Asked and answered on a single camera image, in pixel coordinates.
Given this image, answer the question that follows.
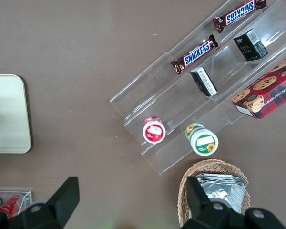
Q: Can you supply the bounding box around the stack of foil trays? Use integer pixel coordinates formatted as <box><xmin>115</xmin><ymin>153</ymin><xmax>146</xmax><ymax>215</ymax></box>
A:
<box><xmin>193</xmin><ymin>173</ymin><xmax>247</xmax><ymax>216</ymax></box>

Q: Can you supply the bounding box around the small black carton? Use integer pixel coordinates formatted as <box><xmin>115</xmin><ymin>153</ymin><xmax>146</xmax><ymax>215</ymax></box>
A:
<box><xmin>233</xmin><ymin>28</ymin><xmax>269</xmax><ymax>62</ymax></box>
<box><xmin>189</xmin><ymin>66</ymin><xmax>218</xmax><ymax>97</ymax></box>

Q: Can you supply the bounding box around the clear acrylic stepped shelf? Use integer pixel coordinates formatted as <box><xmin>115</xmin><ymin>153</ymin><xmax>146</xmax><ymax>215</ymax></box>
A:
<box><xmin>109</xmin><ymin>0</ymin><xmax>286</xmax><ymax>176</ymax></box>

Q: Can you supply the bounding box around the green lid snack cup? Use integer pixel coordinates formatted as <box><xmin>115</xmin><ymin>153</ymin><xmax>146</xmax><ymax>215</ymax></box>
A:
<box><xmin>185</xmin><ymin>123</ymin><xmax>219</xmax><ymax>156</ymax></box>

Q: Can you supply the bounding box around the red tartan cookie box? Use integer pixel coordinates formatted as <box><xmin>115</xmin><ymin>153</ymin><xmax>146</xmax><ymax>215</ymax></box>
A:
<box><xmin>231</xmin><ymin>52</ymin><xmax>286</xmax><ymax>120</ymax></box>

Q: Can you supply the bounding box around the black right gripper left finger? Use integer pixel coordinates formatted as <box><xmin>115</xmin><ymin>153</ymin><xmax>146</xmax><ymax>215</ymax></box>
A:
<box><xmin>8</xmin><ymin>176</ymin><xmax>81</xmax><ymax>229</ymax></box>

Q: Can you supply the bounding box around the clear acrylic bottle rack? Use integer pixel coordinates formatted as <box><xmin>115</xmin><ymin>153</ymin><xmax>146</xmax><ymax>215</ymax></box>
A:
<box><xmin>0</xmin><ymin>189</ymin><xmax>33</xmax><ymax>218</ymax></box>

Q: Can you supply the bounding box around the red lid snack cup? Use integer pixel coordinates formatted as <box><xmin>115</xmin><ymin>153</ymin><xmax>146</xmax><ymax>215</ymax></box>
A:
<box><xmin>142</xmin><ymin>114</ymin><xmax>167</xmax><ymax>145</ymax></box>

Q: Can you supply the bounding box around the Snickers chocolate bar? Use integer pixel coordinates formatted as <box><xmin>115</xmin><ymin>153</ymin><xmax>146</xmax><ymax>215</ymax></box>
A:
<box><xmin>212</xmin><ymin>0</ymin><xmax>268</xmax><ymax>34</ymax></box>
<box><xmin>170</xmin><ymin>33</ymin><xmax>219</xmax><ymax>75</ymax></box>

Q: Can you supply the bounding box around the light tan wicker basket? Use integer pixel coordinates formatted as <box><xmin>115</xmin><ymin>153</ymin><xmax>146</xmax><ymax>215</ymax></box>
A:
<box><xmin>177</xmin><ymin>158</ymin><xmax>250</xmax><ymax>229</ymax></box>

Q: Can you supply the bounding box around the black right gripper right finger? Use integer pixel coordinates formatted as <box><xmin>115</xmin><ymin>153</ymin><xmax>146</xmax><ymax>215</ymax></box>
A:
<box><xmin>181</xmin><ymin>176</ymin><xmax>232</xmax><ymax>229</ymax></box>

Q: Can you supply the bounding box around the beige plastic tray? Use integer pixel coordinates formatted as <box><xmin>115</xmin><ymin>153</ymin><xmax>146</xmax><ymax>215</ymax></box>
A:
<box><xmin>0</xmin><ymin>73</ymin><xmax>32</xmax><ymax>154</ymax></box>

